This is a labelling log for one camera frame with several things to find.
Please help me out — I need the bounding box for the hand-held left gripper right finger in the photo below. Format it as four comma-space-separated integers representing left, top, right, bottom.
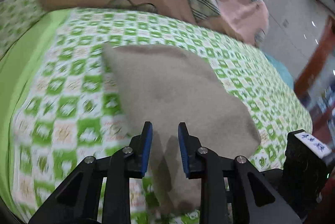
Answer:
178, 122, 303, 224

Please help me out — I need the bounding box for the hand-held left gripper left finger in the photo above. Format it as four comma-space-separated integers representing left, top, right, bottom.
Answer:
27, 121, 153, 224

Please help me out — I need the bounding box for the beige knitted sweater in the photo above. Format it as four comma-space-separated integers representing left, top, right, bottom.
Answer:
102, 42, 262, 218

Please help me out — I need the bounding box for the green checked bed sheet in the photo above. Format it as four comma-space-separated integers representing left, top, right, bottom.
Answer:
0, 8, 313, 224

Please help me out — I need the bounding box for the brown wooden furniture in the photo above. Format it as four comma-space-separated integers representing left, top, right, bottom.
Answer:
294, 14, 335, 141

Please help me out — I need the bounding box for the green checked pillow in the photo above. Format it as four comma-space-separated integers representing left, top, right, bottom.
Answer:
0, 0, 48, 57

